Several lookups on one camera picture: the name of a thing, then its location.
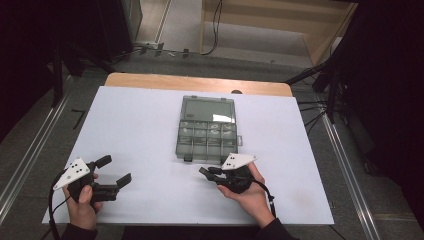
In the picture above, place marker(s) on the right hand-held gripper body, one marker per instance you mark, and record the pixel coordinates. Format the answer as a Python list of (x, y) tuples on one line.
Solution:
[(237, 161)]

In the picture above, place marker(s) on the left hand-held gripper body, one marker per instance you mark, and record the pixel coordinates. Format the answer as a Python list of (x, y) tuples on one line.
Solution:
[(75, 171)]

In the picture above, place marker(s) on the translucent grey compartment box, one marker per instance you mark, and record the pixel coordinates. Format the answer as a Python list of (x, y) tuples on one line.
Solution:
[(207, 133)]

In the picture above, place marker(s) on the person's right hand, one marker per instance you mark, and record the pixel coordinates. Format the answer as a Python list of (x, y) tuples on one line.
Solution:
[(253, 200)]

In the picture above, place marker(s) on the person's left hand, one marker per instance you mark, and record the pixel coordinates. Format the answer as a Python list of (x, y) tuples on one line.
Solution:
[(81, 213)]

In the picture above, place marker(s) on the white board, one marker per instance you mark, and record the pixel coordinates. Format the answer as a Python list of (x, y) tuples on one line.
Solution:
[(133, 126)]

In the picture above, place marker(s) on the black metal stand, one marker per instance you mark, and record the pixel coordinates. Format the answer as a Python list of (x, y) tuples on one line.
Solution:
[(331, 93), (57, 76)]

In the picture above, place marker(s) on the power strip with plugs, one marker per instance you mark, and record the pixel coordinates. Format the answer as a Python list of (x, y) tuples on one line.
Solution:
[(160, 49)]

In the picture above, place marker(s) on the dark cabinet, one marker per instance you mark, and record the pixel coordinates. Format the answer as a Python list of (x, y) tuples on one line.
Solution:
[(116, 26)]

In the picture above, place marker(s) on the light wooden shelf unit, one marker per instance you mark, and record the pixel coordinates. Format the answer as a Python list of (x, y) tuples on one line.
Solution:
[(266, 20)]

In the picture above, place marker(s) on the metal floor rail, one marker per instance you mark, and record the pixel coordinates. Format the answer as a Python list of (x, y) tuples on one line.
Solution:
[(30, 156), (350, 173)]

